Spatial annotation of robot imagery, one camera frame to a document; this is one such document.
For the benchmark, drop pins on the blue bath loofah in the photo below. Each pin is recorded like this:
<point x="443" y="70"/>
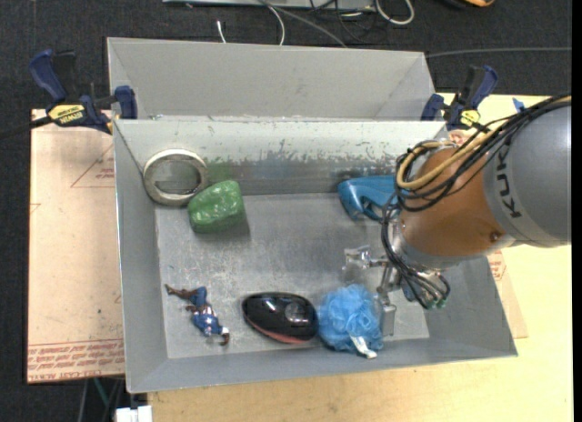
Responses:
<point x="348" y="320"/>

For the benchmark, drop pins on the green sponge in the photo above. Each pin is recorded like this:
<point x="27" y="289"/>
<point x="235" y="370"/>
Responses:
<point x="216" y="206"/>

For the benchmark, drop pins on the blue spray bottle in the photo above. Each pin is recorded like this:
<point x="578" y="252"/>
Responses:
<point x="359" y="195"/>

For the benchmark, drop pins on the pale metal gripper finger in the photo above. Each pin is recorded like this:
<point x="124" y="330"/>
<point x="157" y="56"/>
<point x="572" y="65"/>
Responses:
<point x="357" y="260"/>
<point x="388" y="320"/>

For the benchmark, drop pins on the brown cardboard board red print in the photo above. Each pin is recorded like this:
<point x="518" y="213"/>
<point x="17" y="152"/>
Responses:
<point x="68" y="229"/>

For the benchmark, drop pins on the grey metal bin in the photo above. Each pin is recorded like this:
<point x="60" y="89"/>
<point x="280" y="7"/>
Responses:
<point x="282" y="247"/>

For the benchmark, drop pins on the black oval computer mouse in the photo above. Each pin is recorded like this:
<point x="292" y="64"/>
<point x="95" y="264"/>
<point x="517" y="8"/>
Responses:
<point x="277" y="318"/>

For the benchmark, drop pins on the blue and red toy figure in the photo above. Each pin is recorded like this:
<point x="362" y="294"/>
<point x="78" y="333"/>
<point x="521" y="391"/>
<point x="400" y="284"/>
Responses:
<point x="202" y="313"/>

